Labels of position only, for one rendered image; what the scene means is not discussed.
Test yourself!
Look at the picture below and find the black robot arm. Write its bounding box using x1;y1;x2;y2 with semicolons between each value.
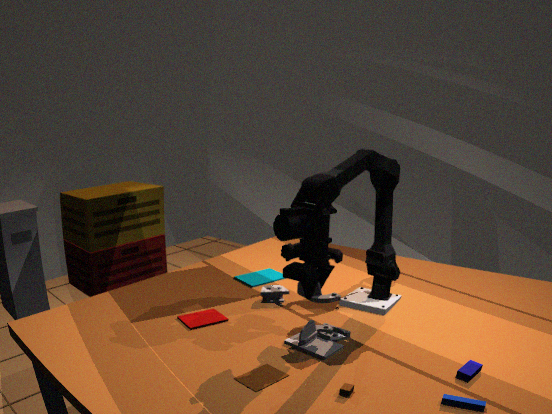
273;149;400;301

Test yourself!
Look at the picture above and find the teal flat rectangular plate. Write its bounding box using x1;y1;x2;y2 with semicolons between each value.
233;268;285;288

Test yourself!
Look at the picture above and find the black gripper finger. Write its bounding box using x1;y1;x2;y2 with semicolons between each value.
316;264;335;289
301;274;321;300

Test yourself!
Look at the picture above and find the blue rectangular block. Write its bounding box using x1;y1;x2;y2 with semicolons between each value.
456;360;483;381

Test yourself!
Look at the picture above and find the blue flat bar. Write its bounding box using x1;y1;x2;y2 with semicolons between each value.
441;394;487;411

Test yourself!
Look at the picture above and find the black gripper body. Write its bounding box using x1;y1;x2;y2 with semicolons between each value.
283;235;343;282

